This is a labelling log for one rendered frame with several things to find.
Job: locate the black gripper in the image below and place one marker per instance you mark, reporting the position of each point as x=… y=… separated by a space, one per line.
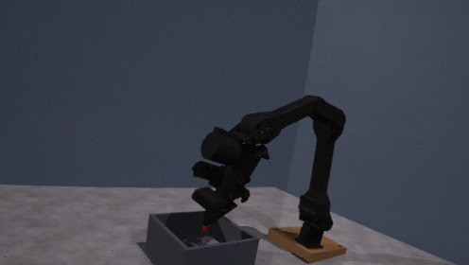
x=219 y=202

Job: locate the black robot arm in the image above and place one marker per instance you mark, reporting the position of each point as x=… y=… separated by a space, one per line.
x=227 y=148

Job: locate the red peg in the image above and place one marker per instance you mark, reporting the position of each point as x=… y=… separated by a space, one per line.
x=206 y=229

